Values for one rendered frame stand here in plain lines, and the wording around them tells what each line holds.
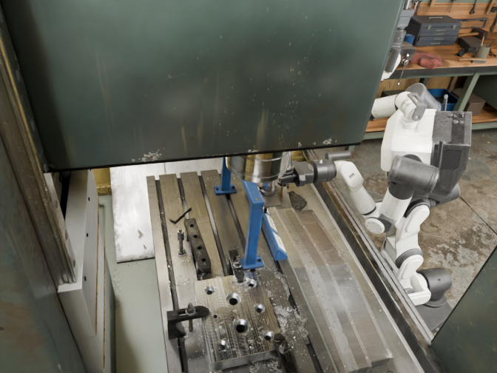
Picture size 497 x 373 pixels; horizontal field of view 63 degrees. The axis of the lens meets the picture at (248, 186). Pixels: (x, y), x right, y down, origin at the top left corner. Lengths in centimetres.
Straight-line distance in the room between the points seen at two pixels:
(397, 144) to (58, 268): 119
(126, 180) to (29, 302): 143
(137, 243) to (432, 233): 223
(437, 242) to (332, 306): 173
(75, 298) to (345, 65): 71
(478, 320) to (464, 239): 205
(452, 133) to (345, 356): 90
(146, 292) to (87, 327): 87
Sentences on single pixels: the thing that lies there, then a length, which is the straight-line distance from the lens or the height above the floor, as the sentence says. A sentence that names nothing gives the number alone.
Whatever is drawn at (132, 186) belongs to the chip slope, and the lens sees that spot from 211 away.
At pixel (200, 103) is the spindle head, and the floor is 175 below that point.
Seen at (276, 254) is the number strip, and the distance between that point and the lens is 159.
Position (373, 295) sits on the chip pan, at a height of 67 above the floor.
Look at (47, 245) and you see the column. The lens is 84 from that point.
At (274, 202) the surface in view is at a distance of 137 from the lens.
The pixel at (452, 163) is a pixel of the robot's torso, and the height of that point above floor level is 130.
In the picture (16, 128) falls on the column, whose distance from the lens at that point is 69.
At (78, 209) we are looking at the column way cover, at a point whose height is 141.
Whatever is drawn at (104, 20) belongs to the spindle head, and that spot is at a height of 190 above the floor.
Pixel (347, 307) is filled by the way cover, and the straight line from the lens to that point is 177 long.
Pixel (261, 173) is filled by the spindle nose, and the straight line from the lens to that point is 96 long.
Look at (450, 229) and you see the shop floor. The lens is 349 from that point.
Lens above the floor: 212
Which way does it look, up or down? 39 degrees down
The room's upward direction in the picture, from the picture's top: 6 degrees clockwise
